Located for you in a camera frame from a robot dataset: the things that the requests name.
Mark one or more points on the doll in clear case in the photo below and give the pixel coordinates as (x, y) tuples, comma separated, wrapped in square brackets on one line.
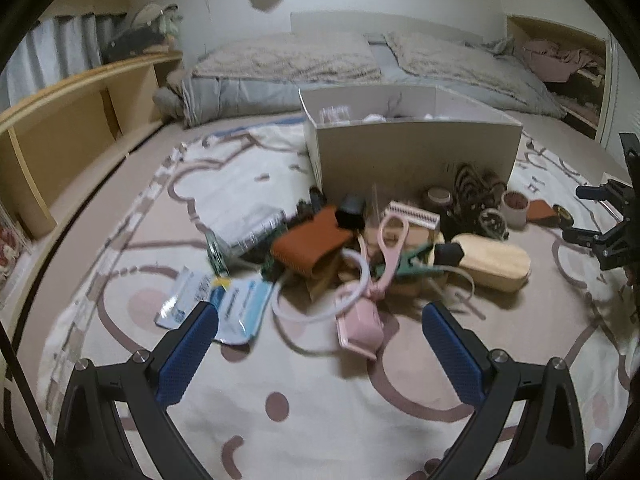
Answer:
[(15, 255)]

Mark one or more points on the black round gold-print tin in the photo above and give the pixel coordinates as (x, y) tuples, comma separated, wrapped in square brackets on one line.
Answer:
[(563, 217)]

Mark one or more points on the white cardboard shoe box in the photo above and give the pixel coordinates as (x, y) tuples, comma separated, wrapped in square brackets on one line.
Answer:
[(402, 139)]

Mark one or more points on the wooden wall shelf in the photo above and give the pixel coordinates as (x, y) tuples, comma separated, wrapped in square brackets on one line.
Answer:
[(90, 119)]

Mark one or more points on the grey window curtain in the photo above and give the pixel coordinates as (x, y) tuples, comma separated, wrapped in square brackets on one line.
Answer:
[(53, 50)]

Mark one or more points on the pink scissors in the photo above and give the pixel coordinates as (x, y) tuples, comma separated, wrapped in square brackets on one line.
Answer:
[(384, 266)]

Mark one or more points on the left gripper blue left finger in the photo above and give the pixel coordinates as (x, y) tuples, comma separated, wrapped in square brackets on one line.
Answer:
[(179, 354)]

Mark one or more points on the brown leather pouch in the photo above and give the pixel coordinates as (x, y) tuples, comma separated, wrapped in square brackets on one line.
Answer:
[(308, 248)]

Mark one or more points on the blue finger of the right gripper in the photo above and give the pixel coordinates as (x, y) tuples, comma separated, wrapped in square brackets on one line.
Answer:
[(601, 192), (583, 238)]

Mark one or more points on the clear plastic case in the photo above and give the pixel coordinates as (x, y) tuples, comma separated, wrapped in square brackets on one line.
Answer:
[(244, 233)]

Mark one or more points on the pink clothes pile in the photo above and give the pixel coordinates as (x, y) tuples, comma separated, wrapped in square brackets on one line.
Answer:
[(552, 63)]

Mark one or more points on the black square charger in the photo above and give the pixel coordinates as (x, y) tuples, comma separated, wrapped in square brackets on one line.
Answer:
[(351, 214)]

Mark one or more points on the wooden oval brush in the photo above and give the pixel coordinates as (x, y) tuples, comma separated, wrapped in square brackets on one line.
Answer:
[(497, 265)]

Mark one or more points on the blue white medicine sachet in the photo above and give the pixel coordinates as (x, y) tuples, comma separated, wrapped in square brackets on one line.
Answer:
[(240, 304)]

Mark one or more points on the white visor cap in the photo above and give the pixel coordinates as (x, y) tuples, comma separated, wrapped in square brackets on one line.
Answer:
[(150, 13)]

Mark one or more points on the brown tape roll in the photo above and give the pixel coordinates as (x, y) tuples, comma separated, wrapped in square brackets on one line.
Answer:
[(514, 208)]

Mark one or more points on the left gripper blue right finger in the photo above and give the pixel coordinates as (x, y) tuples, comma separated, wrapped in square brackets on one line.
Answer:
[(460, 367)]

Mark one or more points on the grey beige folded duvet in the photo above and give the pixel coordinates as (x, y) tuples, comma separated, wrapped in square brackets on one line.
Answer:
[(263, 76)]

